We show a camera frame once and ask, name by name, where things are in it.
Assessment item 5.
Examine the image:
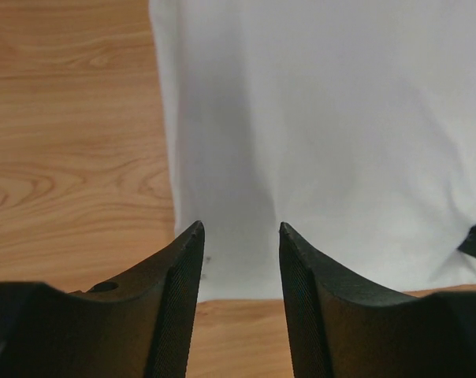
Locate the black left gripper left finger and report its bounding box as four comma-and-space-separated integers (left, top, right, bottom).
0, 222, 205, 377

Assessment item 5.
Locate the white t shirt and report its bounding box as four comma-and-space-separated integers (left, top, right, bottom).
149, 1, 476, 301

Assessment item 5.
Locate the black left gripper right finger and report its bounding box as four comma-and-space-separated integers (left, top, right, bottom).
279, 223, 476, 377

